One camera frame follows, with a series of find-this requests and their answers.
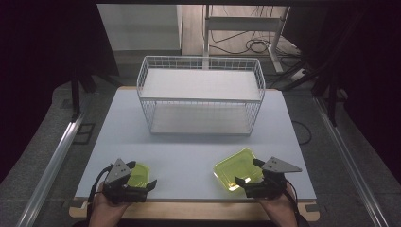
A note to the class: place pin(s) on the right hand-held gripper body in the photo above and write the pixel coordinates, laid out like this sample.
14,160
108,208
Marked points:
271,184

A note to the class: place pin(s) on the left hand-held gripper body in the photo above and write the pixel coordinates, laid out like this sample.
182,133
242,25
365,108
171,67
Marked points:
118,171

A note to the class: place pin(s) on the small round green container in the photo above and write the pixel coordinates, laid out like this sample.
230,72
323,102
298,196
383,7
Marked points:
141,176

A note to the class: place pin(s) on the large rectangular green container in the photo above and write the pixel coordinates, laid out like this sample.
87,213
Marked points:
236,167

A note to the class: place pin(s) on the person's right hand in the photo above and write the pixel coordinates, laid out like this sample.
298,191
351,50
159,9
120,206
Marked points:
279,206

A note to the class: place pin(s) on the person's left hand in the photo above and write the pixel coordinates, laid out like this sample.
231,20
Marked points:
108,208

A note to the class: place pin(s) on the black metal stand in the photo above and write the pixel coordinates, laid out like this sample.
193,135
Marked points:
75,94
331,101

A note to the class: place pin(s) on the white power strip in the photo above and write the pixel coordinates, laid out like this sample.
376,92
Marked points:
298,74

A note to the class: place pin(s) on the white cabinet panel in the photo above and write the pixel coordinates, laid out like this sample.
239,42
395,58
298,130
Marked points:
138,26

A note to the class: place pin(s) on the aluminium floor rail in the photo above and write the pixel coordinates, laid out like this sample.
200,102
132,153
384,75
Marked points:
350,164
52,167

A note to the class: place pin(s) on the white metal desk frame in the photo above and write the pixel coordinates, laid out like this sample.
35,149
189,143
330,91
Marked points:
242,23

